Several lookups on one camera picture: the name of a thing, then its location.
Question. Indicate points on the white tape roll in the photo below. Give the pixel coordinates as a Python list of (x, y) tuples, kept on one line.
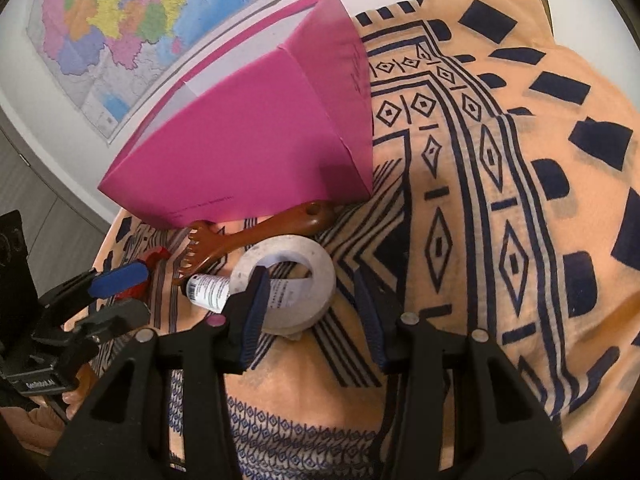
[(320, 280)]

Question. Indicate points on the grey cabinet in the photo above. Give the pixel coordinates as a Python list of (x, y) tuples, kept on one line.
[(45, 210)]

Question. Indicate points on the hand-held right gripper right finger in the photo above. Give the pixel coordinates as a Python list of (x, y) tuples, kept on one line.
[(374, 330)]

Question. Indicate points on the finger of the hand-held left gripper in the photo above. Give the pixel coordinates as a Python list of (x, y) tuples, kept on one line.
[(120, 276), (115, 317)]

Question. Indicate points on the brown wooden back scratcher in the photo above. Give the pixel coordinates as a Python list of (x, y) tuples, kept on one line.
[(280, 225)]

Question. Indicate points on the orange patterned blanket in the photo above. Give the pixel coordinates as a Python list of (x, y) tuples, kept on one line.
[(525, 210)]

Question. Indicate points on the person's left hand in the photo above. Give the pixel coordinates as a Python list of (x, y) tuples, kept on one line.
[(75, 400)]

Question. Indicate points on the colourful wall map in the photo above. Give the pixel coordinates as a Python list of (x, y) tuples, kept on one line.
[(125, 20)]

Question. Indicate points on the pink cardboard box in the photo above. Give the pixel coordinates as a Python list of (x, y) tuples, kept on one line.
[(240, 150)]

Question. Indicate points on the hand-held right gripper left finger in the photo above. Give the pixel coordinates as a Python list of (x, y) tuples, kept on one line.
[(250, 320)]

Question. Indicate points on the small white tube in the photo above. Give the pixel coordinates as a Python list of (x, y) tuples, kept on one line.
[(210, 292)]

